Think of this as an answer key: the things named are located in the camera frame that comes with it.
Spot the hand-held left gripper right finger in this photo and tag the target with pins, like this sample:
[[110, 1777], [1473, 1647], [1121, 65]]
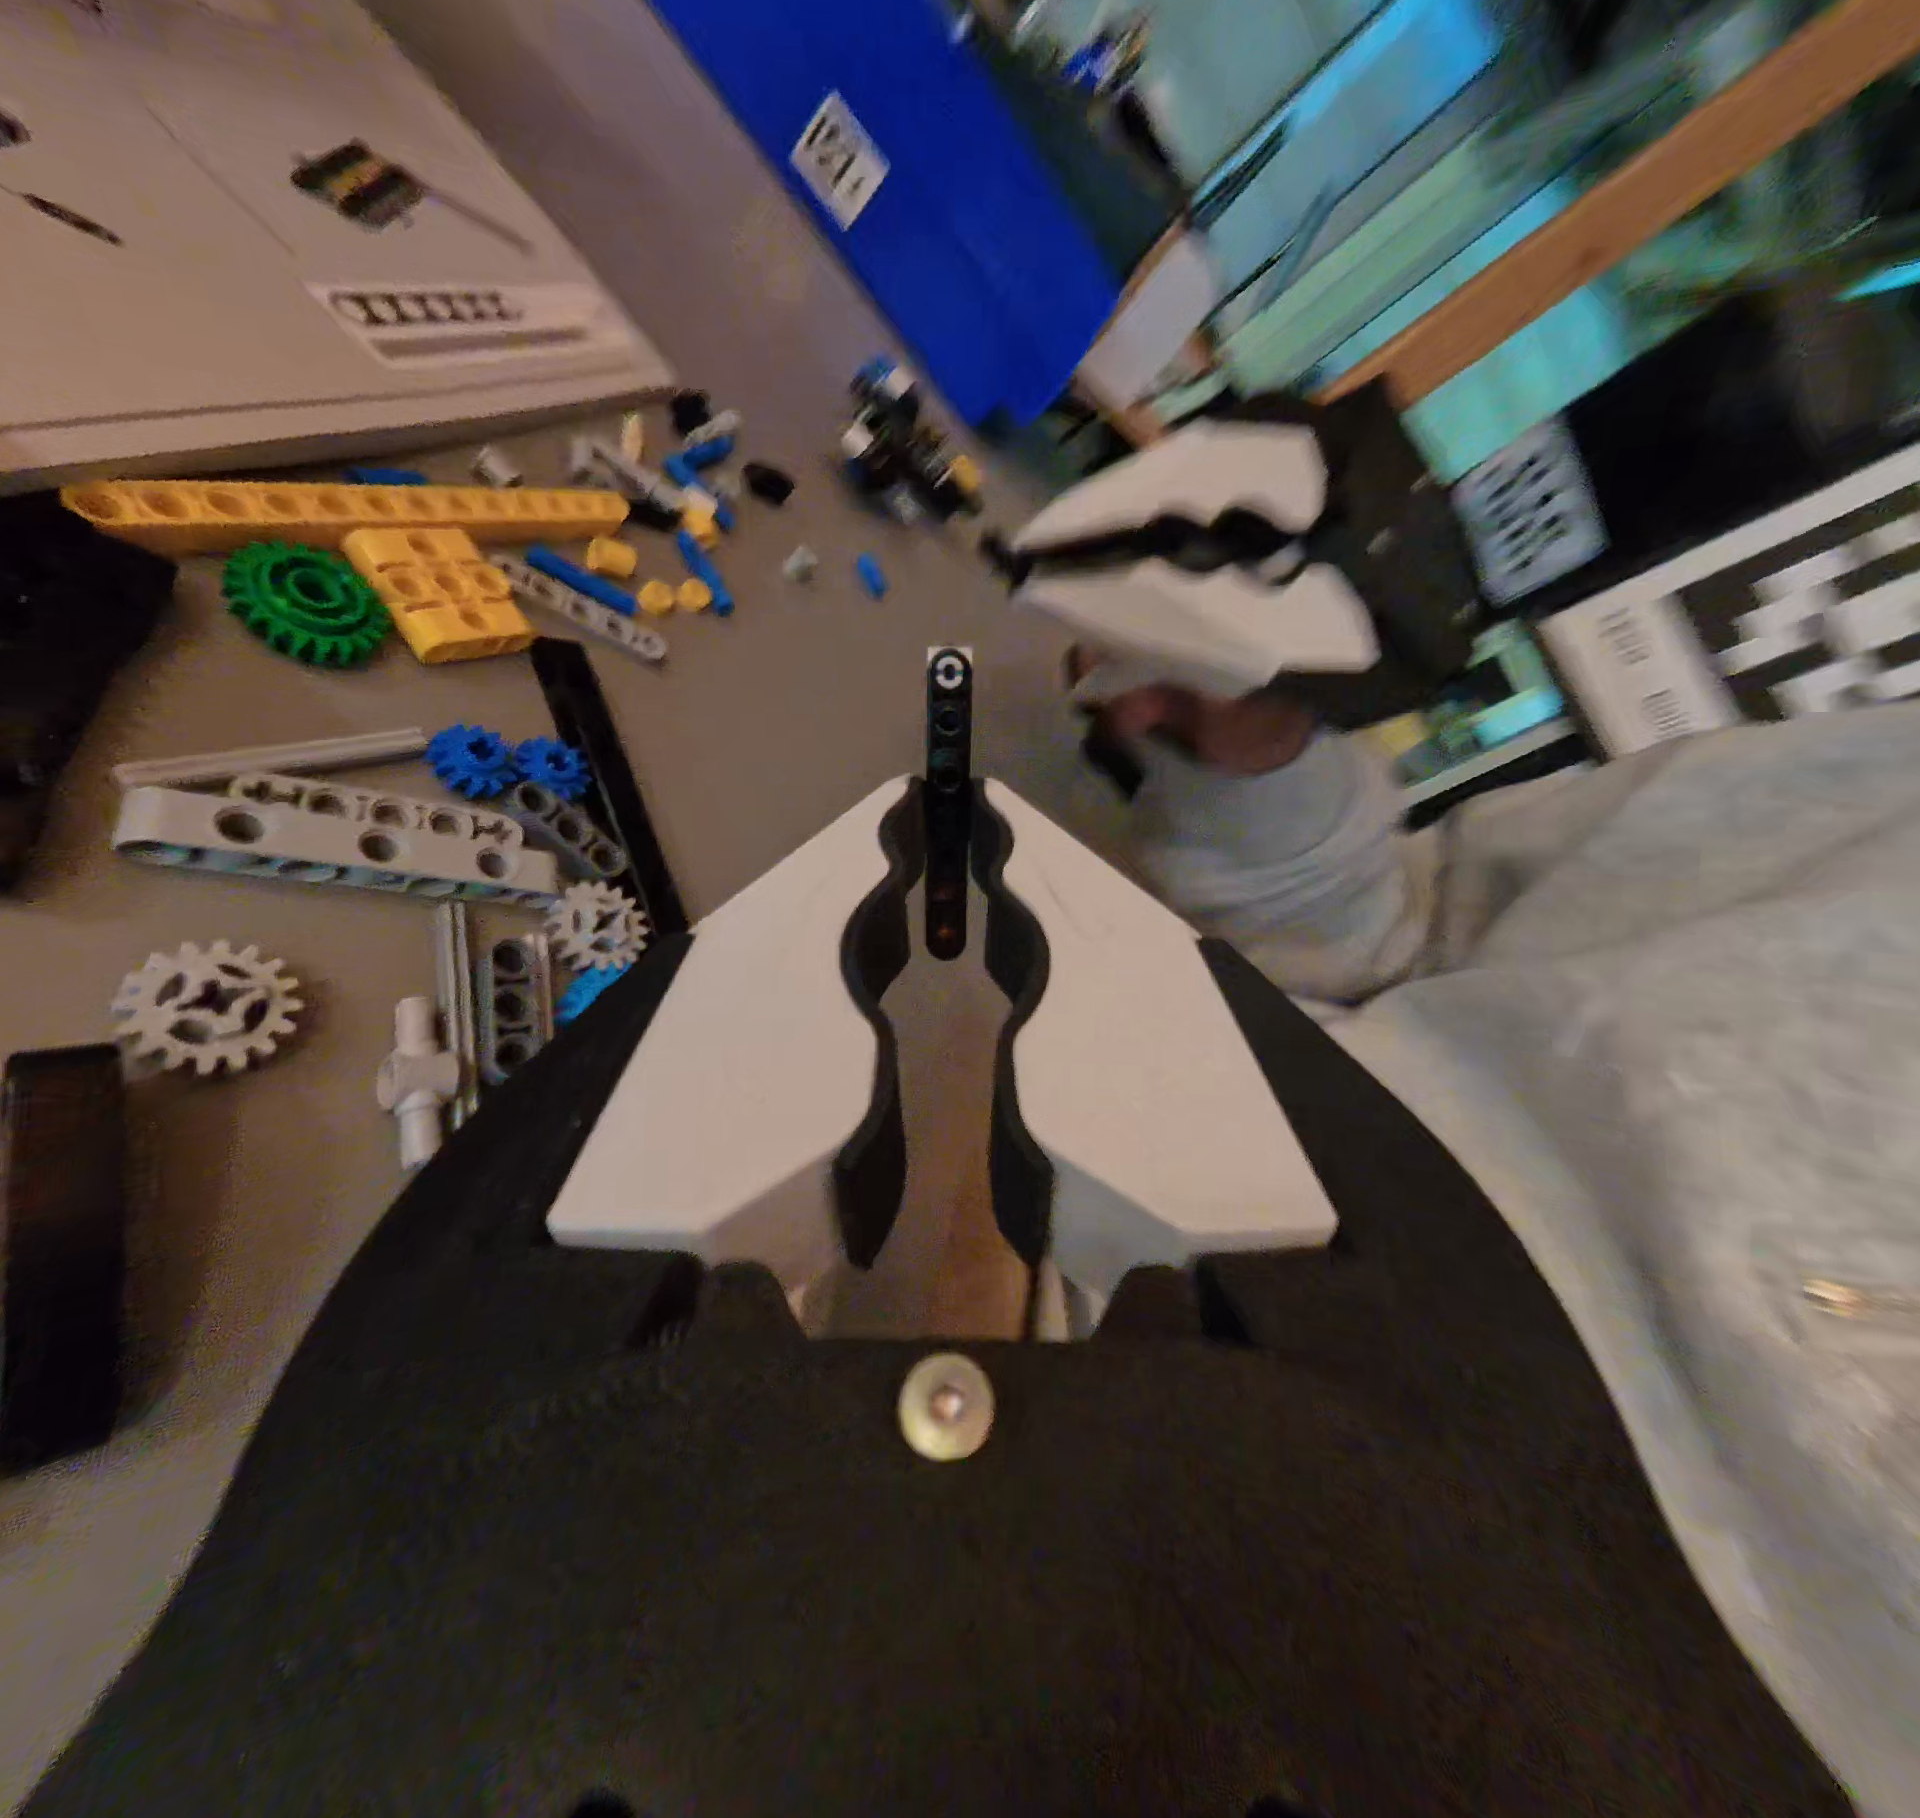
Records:
[[1171, 1098]]

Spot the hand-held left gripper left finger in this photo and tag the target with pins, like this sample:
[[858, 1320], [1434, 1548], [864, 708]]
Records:
[[722, 1098]]

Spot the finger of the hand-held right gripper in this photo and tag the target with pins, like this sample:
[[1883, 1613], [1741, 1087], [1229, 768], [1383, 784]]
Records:
[[1187, 490], [1201, 618]]

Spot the black yellow lego beam assembly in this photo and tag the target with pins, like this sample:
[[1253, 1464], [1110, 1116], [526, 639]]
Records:
[[945, 799]]

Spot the person's right forearm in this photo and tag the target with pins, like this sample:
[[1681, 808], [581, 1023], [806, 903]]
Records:
[[1290, 875]]

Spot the small white lego gear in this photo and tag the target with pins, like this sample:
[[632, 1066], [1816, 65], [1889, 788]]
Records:
[[596, 927]]

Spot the small lego assembly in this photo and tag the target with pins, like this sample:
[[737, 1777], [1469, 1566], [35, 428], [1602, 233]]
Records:
[[901, 454]]

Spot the white lego cross connector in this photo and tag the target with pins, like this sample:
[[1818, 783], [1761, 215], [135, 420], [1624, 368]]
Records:
[[414, 1083]]

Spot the dark grey short lego beam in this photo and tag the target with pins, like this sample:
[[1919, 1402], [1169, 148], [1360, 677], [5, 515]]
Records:
[[571, 828]]

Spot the long black lego beam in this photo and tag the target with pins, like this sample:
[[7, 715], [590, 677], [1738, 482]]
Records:
[[608, 784]]

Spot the black angled lego connector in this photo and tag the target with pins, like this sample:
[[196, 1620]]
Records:
[[770, 480]]

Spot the light grey long lego beam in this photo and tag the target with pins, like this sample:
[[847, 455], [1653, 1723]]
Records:
[[330, 840]]

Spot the scattered small lego pieces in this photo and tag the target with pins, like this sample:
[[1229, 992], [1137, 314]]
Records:
[[702, 573]]

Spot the light grey short lego beam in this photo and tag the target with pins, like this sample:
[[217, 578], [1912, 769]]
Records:
[[586, 615]]

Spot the large white lego gear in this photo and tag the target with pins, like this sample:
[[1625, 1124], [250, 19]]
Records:
[[204, 1006]]

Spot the green lego gear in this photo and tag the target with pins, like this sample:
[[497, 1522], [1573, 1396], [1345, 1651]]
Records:
[[308, 605]]

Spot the black curved lego piece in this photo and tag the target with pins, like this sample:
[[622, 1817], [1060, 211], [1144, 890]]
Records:
[[60, 1249]]

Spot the long yellow lego beam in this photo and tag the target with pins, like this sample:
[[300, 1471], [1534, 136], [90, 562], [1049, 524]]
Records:
[[346, 515]]

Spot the lego instruction booklet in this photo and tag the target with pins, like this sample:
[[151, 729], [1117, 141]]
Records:
[[224, 197]]

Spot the person's right hand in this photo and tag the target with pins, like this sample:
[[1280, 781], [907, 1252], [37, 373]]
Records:
[[1162, 732]]

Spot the dark grey three-hole beam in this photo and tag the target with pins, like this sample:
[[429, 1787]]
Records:
[[513, 1001]]

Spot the framed black white marker sign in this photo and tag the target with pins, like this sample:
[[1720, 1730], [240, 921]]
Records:
[[1756, 618]]

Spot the blue storage bin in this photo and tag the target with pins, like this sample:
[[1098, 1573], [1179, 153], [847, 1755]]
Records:
[[901, 124]]

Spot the wooden railing beam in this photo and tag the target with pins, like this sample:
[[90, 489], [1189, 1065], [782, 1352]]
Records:
[[1651, 153]]

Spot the yellow lego frame piece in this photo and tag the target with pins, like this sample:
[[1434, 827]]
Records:
[[437, 592]]

